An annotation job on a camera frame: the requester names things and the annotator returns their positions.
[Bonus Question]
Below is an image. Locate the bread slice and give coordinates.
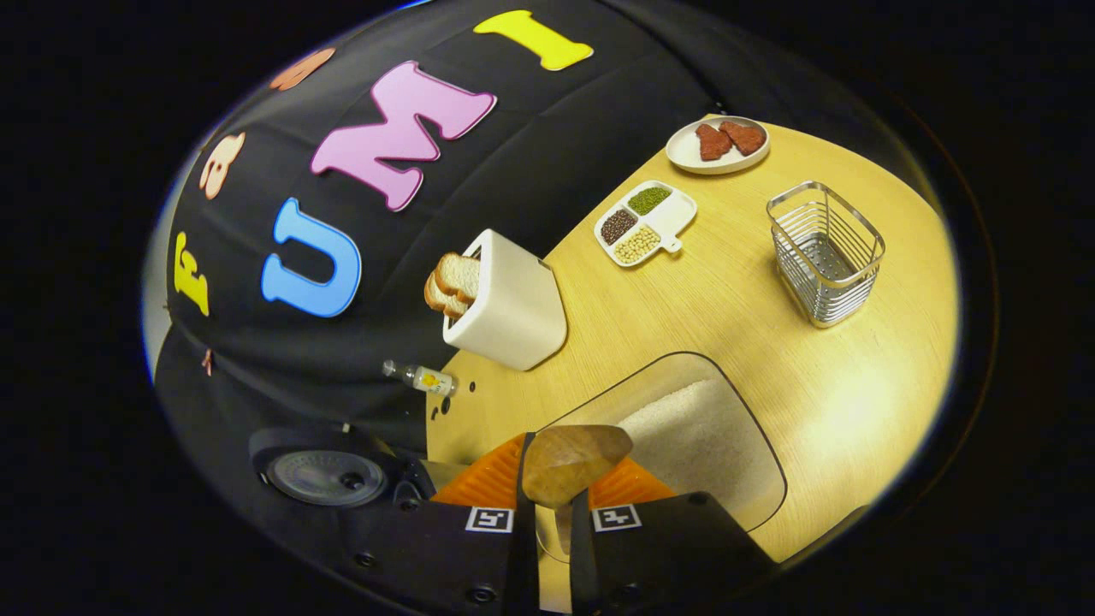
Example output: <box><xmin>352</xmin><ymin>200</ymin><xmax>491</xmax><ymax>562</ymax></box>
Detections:
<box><xmin>433</xmin><ymin>252</ymin><xmax>482</xmax><ymax>302</ymax></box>
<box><xmin>423</xmin><ymin>275</ymin><xmax>467</xmax><ymax>321</ymax></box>

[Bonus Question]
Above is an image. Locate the pile of dark beans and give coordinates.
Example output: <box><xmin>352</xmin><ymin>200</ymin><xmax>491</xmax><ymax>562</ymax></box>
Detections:
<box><xmin>600</xmin><ymin>210</ymin><xmax>639</xmax><ymax>246</ymax></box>

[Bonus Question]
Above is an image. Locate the white round plate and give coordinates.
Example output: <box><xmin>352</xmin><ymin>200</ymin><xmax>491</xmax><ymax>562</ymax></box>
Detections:
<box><xmin>666</xmin><ymin>115</ymin><xmax>771</xmax><ymax>176</ymax></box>

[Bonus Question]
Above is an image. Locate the red meat piece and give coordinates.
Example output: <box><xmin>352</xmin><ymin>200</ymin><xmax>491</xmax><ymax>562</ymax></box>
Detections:
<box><xmin>719</xmin><ymin>121</ymin><xmax>767</xmax><ymax>157</ymax></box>
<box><xmin>695</xmin><ymin>123</ymin><xmax>734</xmax><ymax>162</ymax></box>

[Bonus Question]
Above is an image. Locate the white toaster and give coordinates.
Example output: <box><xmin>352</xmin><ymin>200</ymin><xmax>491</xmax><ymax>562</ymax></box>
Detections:
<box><xmin>442</xmin><ymin>228</ymin><xmax>569</xmax><ymax>372</ymax></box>

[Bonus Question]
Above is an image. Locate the pile of yellow beans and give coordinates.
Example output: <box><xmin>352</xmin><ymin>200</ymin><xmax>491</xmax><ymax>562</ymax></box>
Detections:
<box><xmin>613</xmin><ymin>225</ymin><xmax>662</xmax><ymax>264</ymax></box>

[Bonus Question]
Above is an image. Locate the pile of green beans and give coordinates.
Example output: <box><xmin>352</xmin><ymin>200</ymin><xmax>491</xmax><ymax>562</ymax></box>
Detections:
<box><xmin>627</xmin><ymin>186</ymin><xmax>672</xmax><ymax>216</ymax></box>

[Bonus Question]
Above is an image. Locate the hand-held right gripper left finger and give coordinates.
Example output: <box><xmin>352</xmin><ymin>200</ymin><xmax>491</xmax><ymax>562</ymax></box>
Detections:
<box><xmin>342</xmin><ymin>432</ymin><xmax>542</xmax><ymax>616</ymax></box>

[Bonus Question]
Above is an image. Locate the white rice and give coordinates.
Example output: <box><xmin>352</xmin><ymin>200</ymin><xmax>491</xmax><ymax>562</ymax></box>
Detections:
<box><xmin>616</xmin><ymin>379</ymin><xmax>775</xmax><ymax>514</ymax></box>

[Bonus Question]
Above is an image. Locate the black rice cooker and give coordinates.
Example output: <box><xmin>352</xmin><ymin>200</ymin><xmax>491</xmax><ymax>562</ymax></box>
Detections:
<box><xmin>248</xmin><ymin>425</ymin><xmax>470</xmax><ymax>518</ymax></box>

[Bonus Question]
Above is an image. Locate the wooden spoon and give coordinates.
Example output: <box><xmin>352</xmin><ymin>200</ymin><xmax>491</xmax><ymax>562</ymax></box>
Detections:
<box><xmin>522</xmin><ymin>424</ymin><xmax>635</xmax><ymax>570</ymax></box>

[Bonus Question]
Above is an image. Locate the metal wire chopstick holder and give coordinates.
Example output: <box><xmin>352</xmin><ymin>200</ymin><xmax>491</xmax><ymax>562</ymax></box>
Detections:
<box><xmin>766</xmin><ymin>181</ymin><xmax>886</xmax><ymax>329</ymax></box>

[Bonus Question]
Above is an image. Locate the small glass bottle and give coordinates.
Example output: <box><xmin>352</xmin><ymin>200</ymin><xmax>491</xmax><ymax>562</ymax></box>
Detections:
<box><xmin>382</xmin><ymin>359</ymin><xmax>459</xmax><ymax>398</ymax></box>

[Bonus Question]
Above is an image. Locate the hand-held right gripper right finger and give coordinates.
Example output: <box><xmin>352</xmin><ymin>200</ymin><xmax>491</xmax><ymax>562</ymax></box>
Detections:
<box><xmin>569</xmin><ymin>458</ymin><xmax>779</xmax><ymax>616</ymax></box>

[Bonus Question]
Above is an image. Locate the white divided dish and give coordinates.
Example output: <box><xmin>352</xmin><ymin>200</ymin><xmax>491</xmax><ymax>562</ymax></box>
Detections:
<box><xmin>594</xmin><ymin>180</ymin><xmax>698</xmax><ymax>269</ymax></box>

